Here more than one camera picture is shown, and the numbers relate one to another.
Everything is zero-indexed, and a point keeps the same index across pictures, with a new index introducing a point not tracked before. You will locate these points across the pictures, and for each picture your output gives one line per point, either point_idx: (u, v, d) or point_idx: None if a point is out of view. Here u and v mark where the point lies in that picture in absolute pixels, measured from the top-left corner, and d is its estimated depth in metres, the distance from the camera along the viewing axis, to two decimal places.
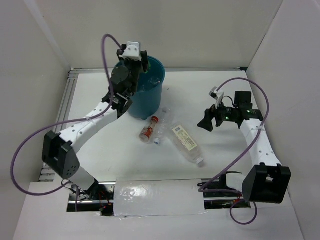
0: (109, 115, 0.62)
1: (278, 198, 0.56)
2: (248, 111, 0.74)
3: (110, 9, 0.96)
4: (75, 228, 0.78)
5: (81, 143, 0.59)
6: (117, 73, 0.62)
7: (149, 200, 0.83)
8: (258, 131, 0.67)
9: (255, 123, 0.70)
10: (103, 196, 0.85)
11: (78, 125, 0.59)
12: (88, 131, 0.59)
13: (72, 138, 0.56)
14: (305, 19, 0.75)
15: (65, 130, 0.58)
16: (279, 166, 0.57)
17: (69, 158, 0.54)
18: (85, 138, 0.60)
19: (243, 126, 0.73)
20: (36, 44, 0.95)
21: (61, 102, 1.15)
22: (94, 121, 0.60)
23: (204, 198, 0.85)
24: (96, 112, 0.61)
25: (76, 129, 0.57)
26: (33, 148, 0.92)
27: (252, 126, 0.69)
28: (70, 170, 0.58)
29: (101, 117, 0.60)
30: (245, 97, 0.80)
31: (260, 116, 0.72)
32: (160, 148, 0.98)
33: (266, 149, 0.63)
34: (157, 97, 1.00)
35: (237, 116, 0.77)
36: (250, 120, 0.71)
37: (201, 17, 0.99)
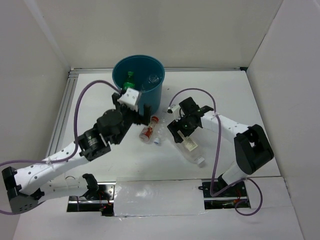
0: (74, 161, 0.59)
1: (270, 153, 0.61)
2: (198, 110, 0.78)
3: (110, 9, 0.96)
4: (75, 228, 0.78)
5: (39, 184, 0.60)
6: (110, 115, 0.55)
7: (149, 200, 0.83)
8: (216, 117, 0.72)
9: (209, 113, 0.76)
10: (103, 196, 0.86)
11: (38, 167, 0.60)
12: (45, 176, 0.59)
13: (25, 181, 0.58)
14: (305, 19, 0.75)
15: (24, 169, 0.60)
16: (250, 128, 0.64)
17: (17, 201, 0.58)
18: (44, 180, 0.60)
19: (203, 124, 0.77)
20: (36, 44, 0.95)
21: (61, 102, 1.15)
22: (53, 167, 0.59)
23: (205, 198, 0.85)
24: (60, 155, 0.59)
25: (32, 173, 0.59)
26: (33, 148, 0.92)
27: (209, 116, 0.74)
28: (23, 207, 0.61)
29: (63, 162, 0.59)
30: (188, 103, 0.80)
31: (209, 108, 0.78)
32: (159, 148, 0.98)
33: (232, 124, 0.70)
34: (157, 96, 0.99)
35: (194, 121, 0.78)
36: (205, 114, 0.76)
37: (202, 17, 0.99)
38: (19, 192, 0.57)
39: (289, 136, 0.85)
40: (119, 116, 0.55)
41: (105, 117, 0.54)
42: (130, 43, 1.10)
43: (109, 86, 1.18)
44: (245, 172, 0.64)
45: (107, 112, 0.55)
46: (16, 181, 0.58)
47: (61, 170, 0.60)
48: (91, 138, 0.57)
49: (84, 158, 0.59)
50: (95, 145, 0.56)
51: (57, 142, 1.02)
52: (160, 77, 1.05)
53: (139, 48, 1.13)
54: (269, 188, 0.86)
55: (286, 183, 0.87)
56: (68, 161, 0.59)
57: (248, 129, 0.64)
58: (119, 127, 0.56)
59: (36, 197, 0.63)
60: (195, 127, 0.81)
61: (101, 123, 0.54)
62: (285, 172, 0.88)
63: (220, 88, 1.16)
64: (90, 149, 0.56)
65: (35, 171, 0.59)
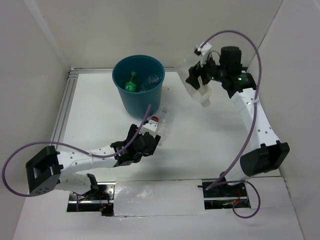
0: (107, 162, 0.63)
1: (275, 167, 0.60)
2: (239, 79, 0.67)
3: (110, 9, 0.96)
4: (75, 228, 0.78)
5: (69, 172, 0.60)
6: (149, 137, 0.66)
7: (149, 200, 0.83)
8: (254, 105, 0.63)
9: (249, 94, 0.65)
10: (103, 196, 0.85)
11: (78, 154, 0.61)
12: (83, 164, 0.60)
13: (65, 164, 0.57)
14: (305, 19, 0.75)
15: (65, 153, 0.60)
16: (277, 143, 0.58)
17: (50, 180, 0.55)
18: (76, 170, 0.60)
19: (235, 97, 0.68)
20: (36, 44, 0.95)
21: (61, 103, 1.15)
22: (92, 159, 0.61)
23: (205, 198, 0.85)
24: (99, 152, 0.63)
25: (73, 158, 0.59)
26: (33, 148, 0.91)
27: (246, 101, 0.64)
28: (41, 189, 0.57)
29: (100, 159, 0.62)
30: (232, 53, 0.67)
31: (252, 84, 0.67)
32: (160, 148, 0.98)
33: (264, 126, 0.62)
34: (157, 96, 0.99)
35: (227, 86, 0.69)
36: (243, 91, 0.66)
37: (202, 17, 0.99)
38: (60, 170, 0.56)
39: (289, 137, 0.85)
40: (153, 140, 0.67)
41: (146, 137, 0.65)
42: (130, 43, 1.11)
43: (109, 86, 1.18)
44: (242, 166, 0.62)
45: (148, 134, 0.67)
46: (58, 160, 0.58)
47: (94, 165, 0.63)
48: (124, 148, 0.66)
49: (113, 163, 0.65)
50: (123, 156, 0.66)
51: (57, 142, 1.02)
52: (160, 77, 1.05)
53: (139, 48, 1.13)
54: (269, 188, 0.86)
55: (285, 183, 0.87)
56: (104, 159, 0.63)
57: (275, 143, 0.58)
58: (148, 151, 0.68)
59: (56, 182, 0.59)
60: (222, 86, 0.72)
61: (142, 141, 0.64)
62: (285, 172, 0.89)
63: (220, 88, 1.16)
64: (120, 158, 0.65)
65: (76, 158, 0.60)
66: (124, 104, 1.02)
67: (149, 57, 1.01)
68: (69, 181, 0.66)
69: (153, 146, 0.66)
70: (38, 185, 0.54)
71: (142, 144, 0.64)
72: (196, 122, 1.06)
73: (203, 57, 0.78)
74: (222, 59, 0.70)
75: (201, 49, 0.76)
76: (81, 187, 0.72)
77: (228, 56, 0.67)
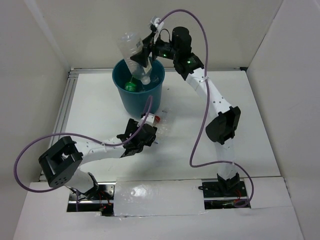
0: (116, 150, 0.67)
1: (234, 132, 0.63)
2: (188, 62, 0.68)
3: (110, 9, 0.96)
4: (75, 228, 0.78)
5: (85, 160, 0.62)
6: (149, 127, 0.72)
7: (149, 200, 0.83)
8: (206, 81, 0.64)
9: (199, 73, 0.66)
10: (103, 196, 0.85)
11: (93, 143, 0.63)
12: (97, 153, 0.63)
13: (83, 152, 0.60)
14: (305, 19, 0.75)
15: (81, 142, 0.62)
16: (231, 110, 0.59)
17: (74, 166, 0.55)
18: (90, 157, 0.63)
19: (188, 79, 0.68)
20: (36, 43, 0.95)
21: (61, 103, 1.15)
22: (106, 147, 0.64)
23: (204, 198, 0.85)
24: (109, 142, 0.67)
25: (89, 146, 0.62)
26: (33, 148, 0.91)
27: (198, 79, 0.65)
28: (58, 180, 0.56)
29: (111, 147, 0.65)
30: (183, 39, 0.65)
31: (201, 65, 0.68)
32: (160, 148, 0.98)
33: (218, 97, 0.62)
34: (157, 96, 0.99)
35: (180, 70, 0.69)
36: (194, 72, 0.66)
37: (201, 17, 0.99)
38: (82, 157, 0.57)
39: (289, 137, 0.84)
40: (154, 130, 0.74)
41: (147, 127, 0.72)
42: None
43: (109, 86, 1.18)
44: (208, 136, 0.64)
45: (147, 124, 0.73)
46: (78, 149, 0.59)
47: (106, 154, 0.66)
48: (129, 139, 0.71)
49: (120, 151, 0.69)
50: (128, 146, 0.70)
51: None
52: (160, 77, 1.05)
53: None
54: (269, 188, 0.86)
55: (286, 183, 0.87)
56: (114, 147, 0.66)
57: (229, 110, 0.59)
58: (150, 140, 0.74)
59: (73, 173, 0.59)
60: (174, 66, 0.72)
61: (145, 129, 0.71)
62: (285, 172, 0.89)
63: (220, 88, 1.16)
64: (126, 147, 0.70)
65: (92, 146, 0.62)
66: (124, 103, 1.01)
67: None
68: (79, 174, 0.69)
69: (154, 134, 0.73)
70: (62, 173, 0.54)
71: (144, 132, 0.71)
72: (196, 122, 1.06)
73: (155, 36, 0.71)
74: (176, 43, 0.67)
75: (158, 26, 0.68)
76: (87, 183, 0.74)
77: (181, 42, 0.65)
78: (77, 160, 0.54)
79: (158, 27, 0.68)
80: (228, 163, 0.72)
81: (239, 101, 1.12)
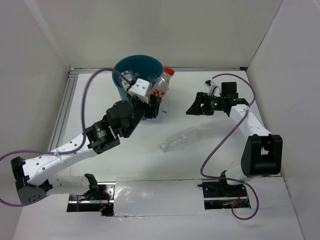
0: (82, 153, 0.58)
1: (277, 167, 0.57)
2: (233, 99, 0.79)
3: (110, 9, 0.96)
4: (75, 228, 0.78)
5: (45, 177, 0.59)
6: (120, 107, 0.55)
7: (149, 200, 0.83)
8: (246, 111, 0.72)
9: (241, 107, 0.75)
10: (103, 196, 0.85)
11: (45, 159, 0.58)
12: (53, 166, 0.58)
13: (31, 172, 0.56)
14: (305, 19, 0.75)
15: (33, 159, 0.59)
16: (270, 135, 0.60)
17: (21, 192, 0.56)
18: (50, 173, 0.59)
19: (232, 113, 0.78)
20: (36, 43, 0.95)
21: (61, 103, 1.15)
22: (60, 157, 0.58)
23: (205, 198, 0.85)
24: (69, 146, 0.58)
25: (40, 164, 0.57)
26: (33, 148, 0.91)
27: (239, 109, 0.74)
28: (32, 197, 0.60)
29: (71, 154, 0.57)
30: (230, 88, 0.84)
31: (245, 102, 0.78)
32: (160, 148, 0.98)
33: (256, 124, 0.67)
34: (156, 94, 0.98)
35: (225, 106, 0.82)
36: (237, 106, 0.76)
37: (202, 16, 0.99)
38: (27, 182, 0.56)
39: (289, 136, 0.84)
40: (129, 108, 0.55)
41: (116, 109, 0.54)
42: (130, 43, 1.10)
43: (109, 86, 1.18)
44: (243, 172, 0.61)
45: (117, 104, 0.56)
46: (24, 171, 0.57)
47: (68, 162, 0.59)
48: (101, 130, 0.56)
49: (91, 151, 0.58)
50: (104, 138, 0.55)
51: (57, 144, 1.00)
52: (159, 76, 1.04)
53: (139, 48, 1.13)
54: (269, 188, 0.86)
55: (286, 183, 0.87)
56: (75, 154, 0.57)
57: (268, 136, 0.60)
58: (129, 119, 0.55)
59: (43, 189, 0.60)
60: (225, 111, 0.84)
61: (111, 113, 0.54)
62: (285, 172, 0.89)
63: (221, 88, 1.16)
64: (98, 142, 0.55)
65: (42, 163, 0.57)
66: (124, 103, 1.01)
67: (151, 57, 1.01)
68: (64, 184, 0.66)
69: (129, 113, 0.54)
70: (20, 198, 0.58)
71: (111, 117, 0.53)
72: (196, 123, 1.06)
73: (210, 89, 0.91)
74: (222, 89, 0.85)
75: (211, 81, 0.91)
76: (77, 188, 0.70)
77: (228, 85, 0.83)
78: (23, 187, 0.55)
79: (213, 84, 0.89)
80: (239, 182, 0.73)
81: None
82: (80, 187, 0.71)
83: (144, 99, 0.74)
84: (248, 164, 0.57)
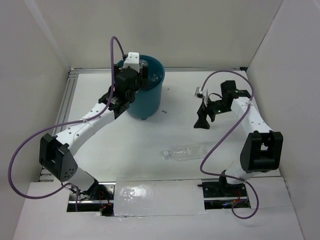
0: (106, 116, 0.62)
1: (276, 164, 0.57)
2: (236, 92, 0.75)
3: (110, 9, 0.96)
4: (75, 228, 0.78)
5: (78, 146, 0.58)
6: (127, 72, 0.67)
7: (149, 200, 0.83)
8: (248, 106, 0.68)
9: (244, 100, 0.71)
10: (103, 196, 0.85)
11: (75, 127, 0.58)
12: (85, 132, 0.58)
13: (69, 140, 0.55)
14: (305, 19, 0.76)
15: (61, 133, 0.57)
16: (271, 132, 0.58)
17: (64, 161, 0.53)
18: (81, 141, 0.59)
19: (233, 106, 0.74)
20: (36, 42, 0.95)
21: (61, 103, 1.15)
22: (89, 122, 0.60)
23: (205, 198, 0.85)
24: (92, 113, 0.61)
25: (72, 132, 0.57)
26: (33, 148, 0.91)
27: (241, 103, 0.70)
28: (67, 172, 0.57)
29: (97, 118, 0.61)
30: (228, 84, 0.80)
31: (248, 94, 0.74)
32: (160, 148, 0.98)
33: (257, 119, 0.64)
34: (156, 96, 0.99)
35: (227, 99, 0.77)
36: (239, 98, 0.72)
37: (201, 16, 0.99)
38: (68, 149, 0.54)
39: (289, 136, 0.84)
40: (134, 73, 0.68)
41: (124, 73, 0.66)
42: (130, 43, 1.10)
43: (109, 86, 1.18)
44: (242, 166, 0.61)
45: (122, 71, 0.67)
46: (60, 141, 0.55)
47: (96, 127, 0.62)
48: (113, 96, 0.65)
49: (112, 114, 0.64)
50: (118, 102, 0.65)
51: None
52: (160, 76, 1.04)
53: (139, 48, 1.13)
54: (269, 188, 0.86)
55: (286, 183, 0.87)
56: (100, 117, 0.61)
57: (269, 133, 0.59)
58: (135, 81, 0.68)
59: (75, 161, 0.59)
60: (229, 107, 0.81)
61: (122, 77, 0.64)
62: (285, 172, 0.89)
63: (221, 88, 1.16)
64: (114, 105, 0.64)
65: (75, 130, 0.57)
66: None
67: (152, 58, 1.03)
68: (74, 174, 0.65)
69: (135, 76, 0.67)
70: (58, 173, 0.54)
71: (123, 80, 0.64)
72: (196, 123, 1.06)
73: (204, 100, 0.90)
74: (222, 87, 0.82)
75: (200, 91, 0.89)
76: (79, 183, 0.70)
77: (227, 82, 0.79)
78: (66, 153, 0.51)
79: (205, 95, 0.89)
80: (239, 180, 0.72)
81: None
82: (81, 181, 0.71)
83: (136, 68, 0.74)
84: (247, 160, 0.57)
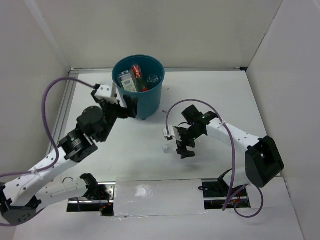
0: (60, 165, 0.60)
1: (280, 165, 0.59)
2: (203, 117, 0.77)
3: (110, 9, 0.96)
4: (75, 228, 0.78)
5: (29, 195, 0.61)
6: (89, 114, 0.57)
7: (149, 200, 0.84)
8: (224, 126, 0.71)
9: (215, 121, 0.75)
10: (103, 196, 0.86)
11: (25, 177, 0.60)
12: (33, 184, 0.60)
13: (14, 194, 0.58)
14: (305, 19, 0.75)
15: (11, 182, 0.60)
16: (261, 139, 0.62)
17: (9, 214, 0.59)
18: (32, 191, 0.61)
19: (209, 131, 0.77)
20: (36, 43, 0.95)
21: (61, 103, 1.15)
22: (40, 174, 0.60)
23: (205, 198, 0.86)
24: (46, 162, 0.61)
25: (20, 185, 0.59)
26: (32, 149, 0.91)
27: (216, 126, 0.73)
28: (21, 217, 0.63)
29: (49, 169, 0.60)
30: (191, 111, 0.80)
31: (214, 114, 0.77)
32: (160, 148, 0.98)
33: (241, 135, 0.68)
34: (156, 95, 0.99)
35: (199, 127, 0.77)
36: (211, 122, 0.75)
37: (201, 16, 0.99)
38: (11, 205, 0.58)
39: (289, 137, 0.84)
40: (100, 114, 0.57)
41: (85, 117, 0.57)
42: (130, 43, 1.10)
43: None
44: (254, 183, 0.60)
45: (86, 112, 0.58)
46: (6, 195, 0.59)
47: (49, 176, 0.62)
48: (75, 139, 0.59)
49: (70, 162, 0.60)
50: (80, 146, 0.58)
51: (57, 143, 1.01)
52: (160, 77, 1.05)
53: (139, 48, 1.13)
54: (268, 188, 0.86)
55: (286, 183, 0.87)
56: (54, 168, 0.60)
57: (259, 141, 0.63)
58: (102, 124, 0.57)
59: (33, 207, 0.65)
60: (201, 134, 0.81)
61: (82, 121, 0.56)
62: (285, 172, 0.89)
63: (221, 88, 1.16)
64: (75, 150, 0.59)
65: (23, 182, 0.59)
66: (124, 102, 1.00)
67: (149, 57, 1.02)
68: (55, 195, 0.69)
69: (100, 119, 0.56)
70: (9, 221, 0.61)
71: (83, 126, 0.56)
72: None
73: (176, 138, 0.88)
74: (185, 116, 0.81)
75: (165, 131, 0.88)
76: (73, 191, 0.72)
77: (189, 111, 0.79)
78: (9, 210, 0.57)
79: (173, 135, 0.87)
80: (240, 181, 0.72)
81: (239, 101, 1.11)
82: (77, 190, 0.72)
83: (113, 101, 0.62)
84: (258, 176, 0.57)
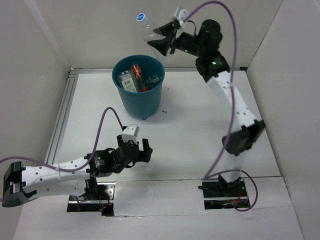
0: (80, 175, 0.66)
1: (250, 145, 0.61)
2: (213, 63, 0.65)
3: (110, 9, 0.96)
4: (74, 228, 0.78)
5: (37, 187, 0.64)
6: (129, 149, 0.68)
7: (149, 200, 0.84)
8: (230, 88, 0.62)
9: (224, 76, 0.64)
10: (103, 196, 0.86)
11: (45, 170, 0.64)
12: (49, 179, 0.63)
13: (29, 180, 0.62)
14: (305, 18, 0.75)
15: (31, 169, 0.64)
16: (256, 123, 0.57)
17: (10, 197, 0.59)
18: (43, 184, 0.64)
19: (210, 83, 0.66)
20: (36, 42, 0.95)
21: (61, 103, 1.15)
22: (59, 173, 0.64)
23: (204, 198, 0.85)
24: (70, 166, 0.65)
25: (39, 174, 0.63)
26: (32, 148, 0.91)
27: (223, 85, 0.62)
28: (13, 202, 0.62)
29: (70, 173, 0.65)
30: (213, 43, 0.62)
31: (226, 68, 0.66)
32: (159, 148, 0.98)
33: (242, 108, 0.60)
34: (157, 95, 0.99)
35: (202, 70, 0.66)
36: (219, 75, 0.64)
37: (201, 16, 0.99)
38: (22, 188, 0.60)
39: (289, 136, 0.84)
40: (135, 154, 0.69)
41: (125, 152, 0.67)
42: (130, 43, 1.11)
43: (109, 86, 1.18)
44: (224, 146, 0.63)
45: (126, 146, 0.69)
46: (22, 177, 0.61)
47: (63, 180, 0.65)
48: (100, 160, 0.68)
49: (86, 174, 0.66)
50: (100, 168, 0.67)
51: (57, 142, 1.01)
52: (160, 77, 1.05)
53: (139, 48, 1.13)
54: (268, 188, 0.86)
55: (286, 183, 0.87)
56: (73, 173, 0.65)
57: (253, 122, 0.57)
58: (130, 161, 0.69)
59: (29, 195, 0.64)
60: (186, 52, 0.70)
61: (120, 154, 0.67)
62: (285, 173, 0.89)
63: None
64: (94, 168, 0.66)
65: (42, 174, 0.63)
66: (124, 102, 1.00)
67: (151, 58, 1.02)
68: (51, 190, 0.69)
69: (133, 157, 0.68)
70: (3, 201, 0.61)
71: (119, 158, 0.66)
72: (195, 123, 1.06)
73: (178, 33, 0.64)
74: (202, 39, 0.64)
75: (182, 23, 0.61)
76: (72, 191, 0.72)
77: (210, 40, 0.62)
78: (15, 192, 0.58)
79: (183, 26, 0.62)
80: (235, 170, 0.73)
81: None
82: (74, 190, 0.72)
83: (133, 139, 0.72)
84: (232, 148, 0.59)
